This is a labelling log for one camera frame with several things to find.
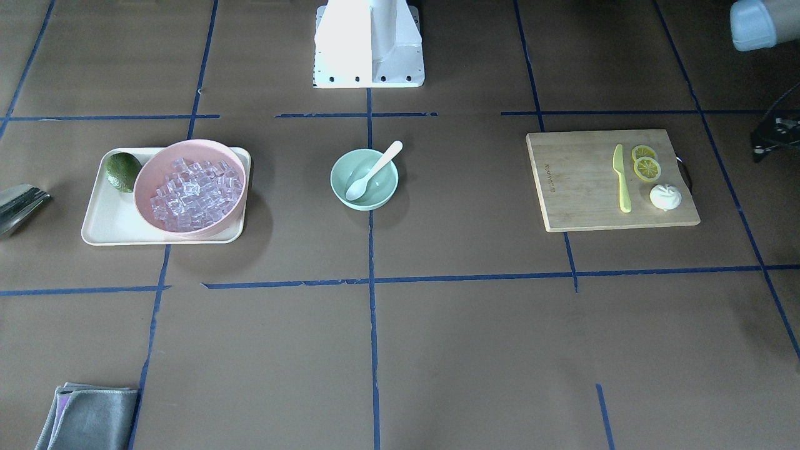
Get white plastic spoon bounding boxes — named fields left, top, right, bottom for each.
left=345, top=141, right=404, bottom=201

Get mint green bowl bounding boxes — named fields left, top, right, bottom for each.
left=329, top=149, right=399, bottom=211

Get clear ice cubes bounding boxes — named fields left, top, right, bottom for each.
left=149, top=157, right=244, bottom=233

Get pink bowl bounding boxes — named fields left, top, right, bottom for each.
left=132, top=139, right=252, bottom=243

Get yellow plastic knife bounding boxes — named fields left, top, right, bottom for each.
left=612, top=144, right=632, bottom=214

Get upper lemon slice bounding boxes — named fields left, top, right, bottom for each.
left=631, top=144, right=658, bottom=161

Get lemon slice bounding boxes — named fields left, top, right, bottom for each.
left=632, top=156, right=662, bottom=183
left=631, top=144, right=658, bottom=161

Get lower lemon slice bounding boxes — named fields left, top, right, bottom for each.
left=632, top=156, right=662, bottom=183

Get green lime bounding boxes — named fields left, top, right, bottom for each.
left=103, top=152, right=143, bottom=193

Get cream plastic tray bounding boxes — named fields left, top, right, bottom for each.
left=81, top=146, right=246, bottom=247

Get grey folded cloth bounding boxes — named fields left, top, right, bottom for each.
left=34, top=382, right=138, bottom=449

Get stainless steel scoop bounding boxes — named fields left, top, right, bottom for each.
left=1, top=183, right=52, bottom=239

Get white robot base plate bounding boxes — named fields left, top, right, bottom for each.
left=312, top=1, right=426, bottom=89

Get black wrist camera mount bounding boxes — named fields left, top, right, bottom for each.
left=749, top=115, right=799, bottom=163

